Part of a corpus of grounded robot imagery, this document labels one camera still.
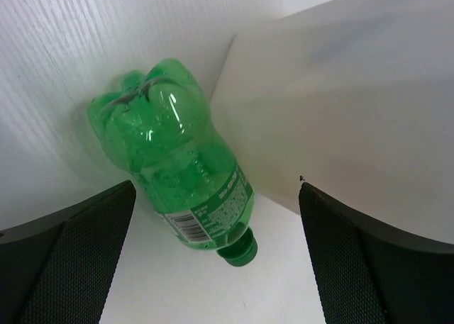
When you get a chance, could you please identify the white octagonal plastic bin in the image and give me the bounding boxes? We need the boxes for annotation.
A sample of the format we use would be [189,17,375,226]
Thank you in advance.
[211,0,453,242]

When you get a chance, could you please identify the green plastic bottle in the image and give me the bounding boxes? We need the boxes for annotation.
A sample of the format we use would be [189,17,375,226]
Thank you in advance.
[87,58,258,267]

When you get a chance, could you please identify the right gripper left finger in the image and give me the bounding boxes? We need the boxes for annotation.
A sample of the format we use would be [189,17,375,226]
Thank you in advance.
[1,181,136,323]

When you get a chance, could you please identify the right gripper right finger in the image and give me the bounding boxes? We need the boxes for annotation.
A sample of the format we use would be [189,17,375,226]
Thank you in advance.
[299,181,453,323]

